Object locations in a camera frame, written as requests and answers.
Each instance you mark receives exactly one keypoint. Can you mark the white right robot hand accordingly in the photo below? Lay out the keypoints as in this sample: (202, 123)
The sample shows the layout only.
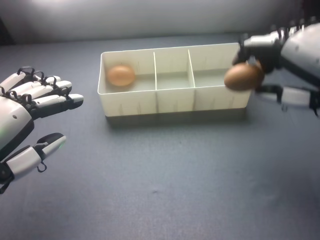
(297, 57)

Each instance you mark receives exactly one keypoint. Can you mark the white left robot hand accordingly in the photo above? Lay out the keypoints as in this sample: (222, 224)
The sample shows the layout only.
(15, 122)

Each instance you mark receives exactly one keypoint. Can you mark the brown egg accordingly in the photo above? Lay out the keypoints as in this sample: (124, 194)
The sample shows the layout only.
(242, 76)
(121, 75)

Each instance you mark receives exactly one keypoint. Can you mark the white three-compartment tray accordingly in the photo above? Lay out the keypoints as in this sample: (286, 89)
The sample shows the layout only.
(172, 97)

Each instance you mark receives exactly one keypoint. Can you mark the grey table cloth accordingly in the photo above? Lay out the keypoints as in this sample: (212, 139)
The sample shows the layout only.
(160, 190)

